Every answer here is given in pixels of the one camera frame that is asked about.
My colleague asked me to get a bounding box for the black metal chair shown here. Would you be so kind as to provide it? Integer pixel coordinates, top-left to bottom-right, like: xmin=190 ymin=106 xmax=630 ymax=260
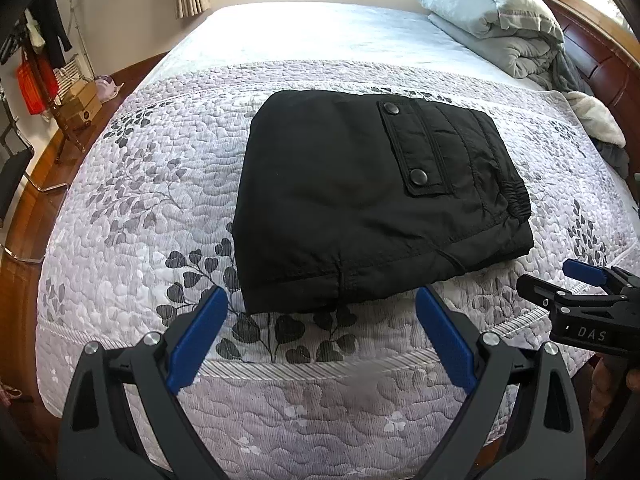
xmin=0 ymin=125 xmax=68 ymax=266

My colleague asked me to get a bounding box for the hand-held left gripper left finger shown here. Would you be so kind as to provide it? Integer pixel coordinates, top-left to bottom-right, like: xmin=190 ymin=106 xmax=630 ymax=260
xmin=59 ymin=285 xmax=231 ymax=480

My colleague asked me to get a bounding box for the pink plastic item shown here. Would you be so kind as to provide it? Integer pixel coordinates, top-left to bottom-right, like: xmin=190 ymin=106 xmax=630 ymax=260
xmin=95 ymin=75 xmax=123 ymax=102

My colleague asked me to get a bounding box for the metal drying rack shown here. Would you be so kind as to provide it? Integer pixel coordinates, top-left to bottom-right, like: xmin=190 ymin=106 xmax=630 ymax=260
xmin=50 ymin=0 xmax=101 ymax=153

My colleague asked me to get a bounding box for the cream fleece blanket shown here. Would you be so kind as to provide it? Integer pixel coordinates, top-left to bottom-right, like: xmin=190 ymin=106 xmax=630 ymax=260
xmin=565 ymin=90 xmax=627 ymax=148

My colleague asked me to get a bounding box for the pale hanging clothing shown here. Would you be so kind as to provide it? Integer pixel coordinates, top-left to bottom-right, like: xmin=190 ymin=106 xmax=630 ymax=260
xmin=25 ymin=10 xmax=47 ymax=55

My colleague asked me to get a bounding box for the floral quilted bedspread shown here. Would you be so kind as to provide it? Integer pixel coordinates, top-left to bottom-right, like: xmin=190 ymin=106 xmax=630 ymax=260
xmin=36 ymin=1 xmax=640 ymax=480

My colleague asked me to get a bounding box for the black hanging clothing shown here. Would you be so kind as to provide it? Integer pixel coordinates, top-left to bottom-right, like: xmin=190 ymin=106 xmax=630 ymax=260
xmin=30 ymin=0 xmax=73 ymax=68

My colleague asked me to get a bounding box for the cardboard box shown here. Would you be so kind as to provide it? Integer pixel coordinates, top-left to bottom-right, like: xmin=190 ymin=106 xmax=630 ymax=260
xmin=55 ymin=96 xmax=103 ymax=133
xmin=62 ymin=81 xmax=101 ymax=108

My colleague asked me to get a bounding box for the black jacket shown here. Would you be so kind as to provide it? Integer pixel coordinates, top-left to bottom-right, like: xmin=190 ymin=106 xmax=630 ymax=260
xmin=231 ymin=89 xmax=535 ymax=316

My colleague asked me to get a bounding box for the wooden headboard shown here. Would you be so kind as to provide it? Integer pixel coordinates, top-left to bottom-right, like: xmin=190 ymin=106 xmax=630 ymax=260
xmin=530 ymin=0 xmax=640 ymax=211

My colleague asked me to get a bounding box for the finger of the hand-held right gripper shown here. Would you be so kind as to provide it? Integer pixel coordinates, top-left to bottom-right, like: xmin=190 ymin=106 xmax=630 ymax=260
xmin=562 ymin=258 xmax=640 ymax=293
xmin=516 ymin=272 xmax=626 ymax=312

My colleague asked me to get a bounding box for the person's right hand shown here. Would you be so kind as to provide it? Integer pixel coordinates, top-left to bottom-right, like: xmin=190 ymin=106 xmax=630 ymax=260
xmin=590 ymin=354 xmax=625 ymax=423

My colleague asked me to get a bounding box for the red bag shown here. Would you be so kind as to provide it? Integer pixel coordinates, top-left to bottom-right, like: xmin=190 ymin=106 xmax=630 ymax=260
xmin=16 ymin=50 xmax=60 ymax=116

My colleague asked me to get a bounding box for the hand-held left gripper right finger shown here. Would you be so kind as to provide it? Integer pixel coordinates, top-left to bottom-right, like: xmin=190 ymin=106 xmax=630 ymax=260
xmin=414 ymin=285 xmax=588 ymax=480

